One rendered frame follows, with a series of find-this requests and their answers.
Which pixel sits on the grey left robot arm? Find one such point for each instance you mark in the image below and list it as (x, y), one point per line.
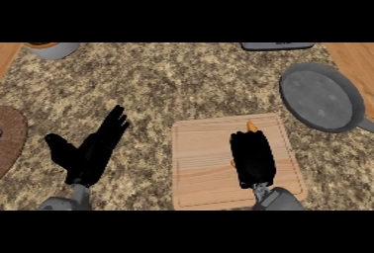
(70, 199)

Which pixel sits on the golden croissant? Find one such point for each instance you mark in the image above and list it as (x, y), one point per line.
(252, 126)

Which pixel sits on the dark grey flat appliance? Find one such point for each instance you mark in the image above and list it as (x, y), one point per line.
(277, 45)

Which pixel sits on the grey frying pan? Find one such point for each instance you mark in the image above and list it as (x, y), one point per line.
(318, 97)

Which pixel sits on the pale wooden cutting board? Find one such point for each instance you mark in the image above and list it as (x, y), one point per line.
(204, 164)

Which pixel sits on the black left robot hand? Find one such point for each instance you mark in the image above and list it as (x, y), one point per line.
(92, 154)

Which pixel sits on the grey pot with orange rim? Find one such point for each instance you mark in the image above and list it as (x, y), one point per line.
(52, 49)

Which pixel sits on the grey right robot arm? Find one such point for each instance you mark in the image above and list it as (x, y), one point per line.
(275, 199)

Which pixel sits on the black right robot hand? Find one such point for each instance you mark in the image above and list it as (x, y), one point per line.
(252, 158)

